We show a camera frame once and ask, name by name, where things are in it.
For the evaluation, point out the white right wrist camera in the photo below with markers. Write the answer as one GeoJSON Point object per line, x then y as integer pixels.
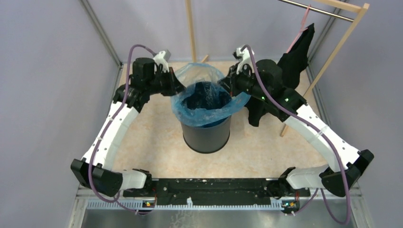
{"type": "Point", "coordinates": [243, 56]}

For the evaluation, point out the pink hanger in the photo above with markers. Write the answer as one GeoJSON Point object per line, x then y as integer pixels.
{"type": "Point", "coordinates": [302, 28]}

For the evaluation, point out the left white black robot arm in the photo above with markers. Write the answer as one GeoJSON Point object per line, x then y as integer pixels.
{"type": "Point", "coordinates": [94, 170]}

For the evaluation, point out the wooden clothes rack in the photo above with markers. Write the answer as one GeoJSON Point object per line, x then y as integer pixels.
{"type": "Point", "coordinates": [338, 6]}

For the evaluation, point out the blue plastic trash bag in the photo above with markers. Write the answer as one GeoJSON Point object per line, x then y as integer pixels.
{"type": "Point", "coordinates": [204, 101]}

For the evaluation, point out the black cloth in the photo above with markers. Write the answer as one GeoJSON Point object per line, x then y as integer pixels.
{"type": "Point", "coordinates": [292, 63]}

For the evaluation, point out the black trash bin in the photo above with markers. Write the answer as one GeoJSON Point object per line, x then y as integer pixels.
{"type": "Point", "coordinates": [207, 139]}

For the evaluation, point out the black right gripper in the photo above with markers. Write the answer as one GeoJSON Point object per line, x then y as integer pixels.
{"type": "Point", "coordinates": [229, 83]}

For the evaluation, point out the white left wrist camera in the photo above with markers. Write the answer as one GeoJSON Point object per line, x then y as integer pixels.
{"type": "Point", "coordinates": [161, 60]}

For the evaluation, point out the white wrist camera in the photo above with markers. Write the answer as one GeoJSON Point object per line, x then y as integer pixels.
{"type": "Point", "coordinates": [161, 60]}
{"type": "Point", "coordinates": [243, 56]}

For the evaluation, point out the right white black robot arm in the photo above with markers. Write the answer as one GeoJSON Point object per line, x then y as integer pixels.
{"type": "Point", "coordinates": [345, 163]}

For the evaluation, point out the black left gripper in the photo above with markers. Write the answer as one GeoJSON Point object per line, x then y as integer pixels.
{"type": "Point", "coordinates": [175, 85]}

